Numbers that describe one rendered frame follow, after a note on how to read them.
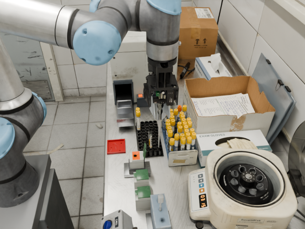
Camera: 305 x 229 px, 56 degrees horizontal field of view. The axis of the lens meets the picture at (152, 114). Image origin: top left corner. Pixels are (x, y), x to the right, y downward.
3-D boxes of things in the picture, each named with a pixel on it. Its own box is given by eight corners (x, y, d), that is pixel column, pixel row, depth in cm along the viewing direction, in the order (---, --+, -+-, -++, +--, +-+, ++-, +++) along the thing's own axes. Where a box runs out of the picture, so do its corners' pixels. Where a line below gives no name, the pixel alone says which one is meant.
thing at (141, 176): (134, 182, 96) (133, 169, 92) (148, 181, 96) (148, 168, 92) (134, 193, 93) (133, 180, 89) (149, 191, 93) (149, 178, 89)
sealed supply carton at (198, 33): (170, 34, 184) (171, 5, 172) (207, 35, 184) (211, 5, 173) (172, 59, 160) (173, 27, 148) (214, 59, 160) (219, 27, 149)
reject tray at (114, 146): (107, 141, 111) (106, 140, 110) (125, 140, 111) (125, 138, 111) (106, 154, 106) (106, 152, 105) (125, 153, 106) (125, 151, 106)
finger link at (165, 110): (162, 130, 80) (163, 104, 74) (159, 116, 85) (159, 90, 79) (174, 129, 80) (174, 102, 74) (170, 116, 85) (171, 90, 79)
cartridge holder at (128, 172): (124, 165, 102) (123, 158, 99) (149, 163, 102) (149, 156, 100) (124, 177, 98) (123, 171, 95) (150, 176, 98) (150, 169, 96)
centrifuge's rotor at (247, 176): (215, 169, 93) (218, 154, 89) (263, 171, 93) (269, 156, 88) (221, 212, 82) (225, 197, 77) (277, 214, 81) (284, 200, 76)
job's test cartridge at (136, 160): (130, 163, 100) (129, 151, 96) (143, 162, 101) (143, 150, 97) (130, 173, 97) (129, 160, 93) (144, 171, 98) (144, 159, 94)
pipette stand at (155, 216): (145, 215, 87) (145, 195, 81) (168, 212, 88) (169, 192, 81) (150, 247, 79) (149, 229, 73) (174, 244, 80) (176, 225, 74)
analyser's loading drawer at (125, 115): (116, 96, 130) (115, 87, 127) (131, 95, 130) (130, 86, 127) (117, 126, 114) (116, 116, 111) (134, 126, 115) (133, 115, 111)
